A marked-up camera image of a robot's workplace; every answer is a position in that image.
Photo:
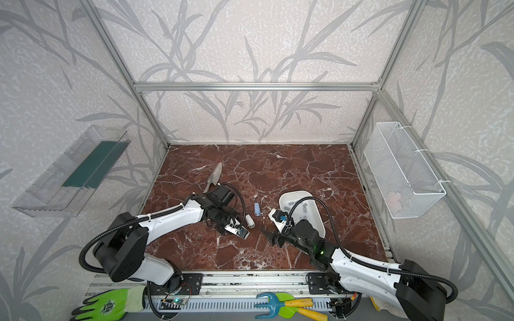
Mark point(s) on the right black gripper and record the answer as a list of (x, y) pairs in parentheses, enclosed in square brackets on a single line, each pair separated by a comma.
[(284, 239)]

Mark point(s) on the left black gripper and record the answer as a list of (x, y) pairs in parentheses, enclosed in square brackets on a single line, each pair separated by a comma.
[(225, 222)]

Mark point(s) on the small white cylinder piece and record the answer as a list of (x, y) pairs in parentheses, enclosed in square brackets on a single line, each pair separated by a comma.
[(250, 222)]

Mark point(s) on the blue staple box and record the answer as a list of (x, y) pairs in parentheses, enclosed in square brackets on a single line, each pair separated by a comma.
[(257, 210)]

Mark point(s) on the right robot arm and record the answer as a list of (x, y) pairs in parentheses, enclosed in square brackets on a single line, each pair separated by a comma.
[(406, 286)]

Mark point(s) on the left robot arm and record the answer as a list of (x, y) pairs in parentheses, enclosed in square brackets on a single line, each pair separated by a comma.
[(121, 251)]

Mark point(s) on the metal garden trowel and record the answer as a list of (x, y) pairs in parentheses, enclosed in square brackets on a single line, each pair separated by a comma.
[(214, 178)]

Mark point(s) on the white plastic tray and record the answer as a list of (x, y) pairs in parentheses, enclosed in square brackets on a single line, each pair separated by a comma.
[(306, 210)]

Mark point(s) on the teal toy garden rake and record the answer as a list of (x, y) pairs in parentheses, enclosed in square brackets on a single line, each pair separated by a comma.
[(280, 304)]

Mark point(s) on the green toy garden shovel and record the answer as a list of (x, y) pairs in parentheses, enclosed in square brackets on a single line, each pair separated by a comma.
[(301, 309)]

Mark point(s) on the green work glove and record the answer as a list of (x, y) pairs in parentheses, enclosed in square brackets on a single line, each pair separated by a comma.
[(111, 305)]

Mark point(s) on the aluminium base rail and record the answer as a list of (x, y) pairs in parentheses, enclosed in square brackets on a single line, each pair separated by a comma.
[(236, 291)]

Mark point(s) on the white wire mesh basket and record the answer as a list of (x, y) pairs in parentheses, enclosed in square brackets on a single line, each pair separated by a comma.
[(407, 183)]

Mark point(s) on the clear acrylic wall shelf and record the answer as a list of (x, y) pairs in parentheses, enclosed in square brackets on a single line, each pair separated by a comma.
[(66, 187)]

